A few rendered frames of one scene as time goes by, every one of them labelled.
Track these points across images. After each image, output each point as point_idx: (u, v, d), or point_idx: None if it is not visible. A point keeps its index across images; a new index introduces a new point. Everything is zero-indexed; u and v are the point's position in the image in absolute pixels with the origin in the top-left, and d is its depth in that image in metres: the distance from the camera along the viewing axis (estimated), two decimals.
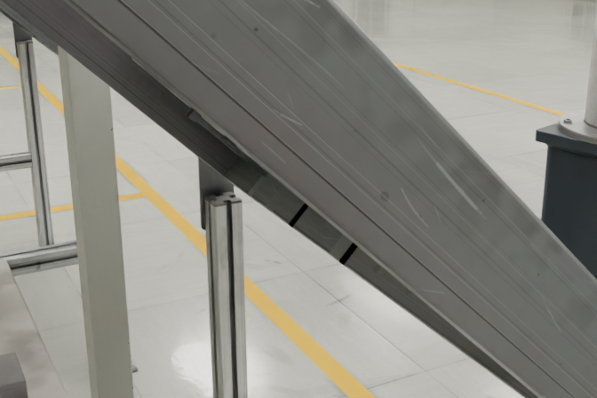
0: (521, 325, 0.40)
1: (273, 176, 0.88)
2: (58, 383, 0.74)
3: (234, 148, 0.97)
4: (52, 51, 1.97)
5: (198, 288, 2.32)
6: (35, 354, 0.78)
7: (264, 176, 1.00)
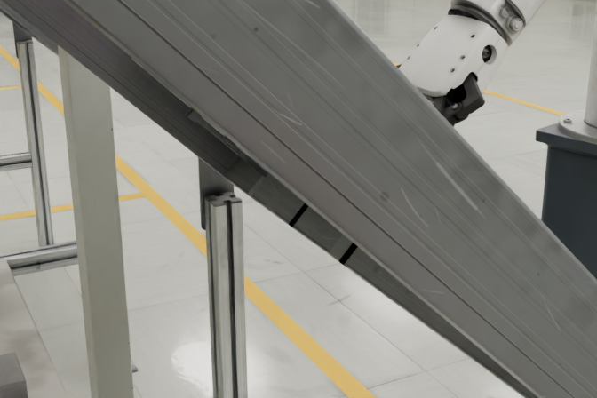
0: (521, 325, 0.40)
1: (273, 176, 0.88)
2: (58, 383, 0.74)
3: (234, 148, 0.97)
4: (52, 51, 1.97)
5: (198, 288, 2.32)
6: (35, 354, 0.78)
7: (264, 176, 1.00)
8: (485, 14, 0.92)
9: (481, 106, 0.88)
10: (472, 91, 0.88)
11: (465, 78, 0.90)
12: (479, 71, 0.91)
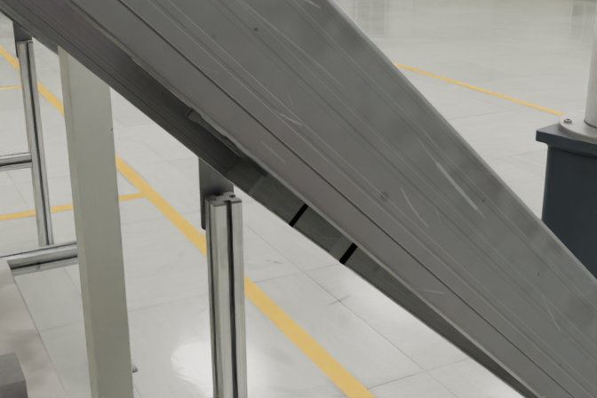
0: (521, 325, 0.40)
1: (273, 176, 0.88)
2: (58, 383, 0.74)
3: (234, 148, 0.97)
4: (52, 51, 1.97)
5: (198, 288, 2.32)
6: (35, 354, 0.78)
7: (264, 176, 1.00)
8: None
9: None
10: None
11: None
12: None
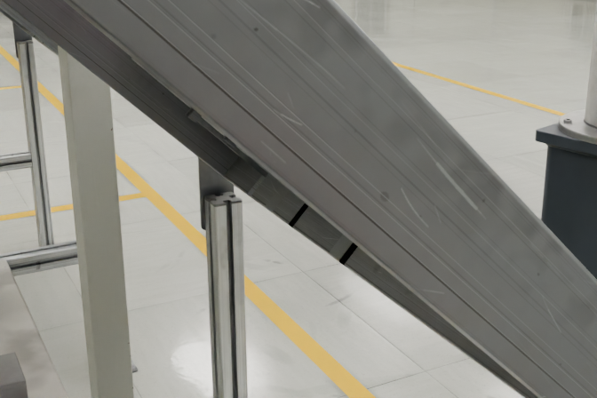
0: (521, 325, 0.40)
1: (273, 176, 0.88)
2: (58, 383, 0.74)
3: (234, 148, 0.97)
4: (52, 51, 1.97)
5: (198, 288, 2.32)
6: (35, 354, 0.78)
7: (264, 176, 1.00)
8: None
9: None
10: None
11: None
12: None
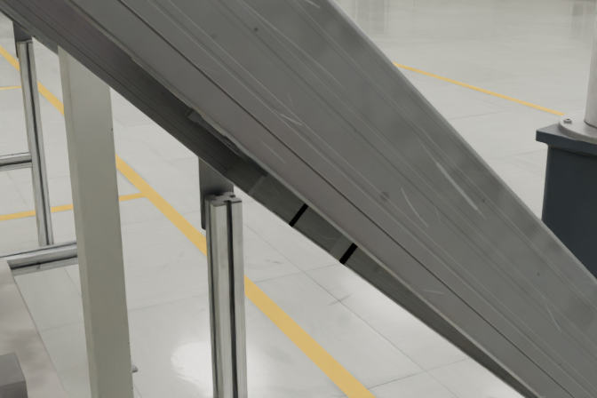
0: (521, 325, 0.40)
1: (273, 176, 0.88)
2: (58, 383, 0.74)
3: (234, 148, 0.97)
4: (52, 51, 1.97)
5: (198, 288, 2.32)
6: (35, 354, 0.78)
7: (264, 176, 1.00)
8: None
9: None
10: None
11: None
12: None
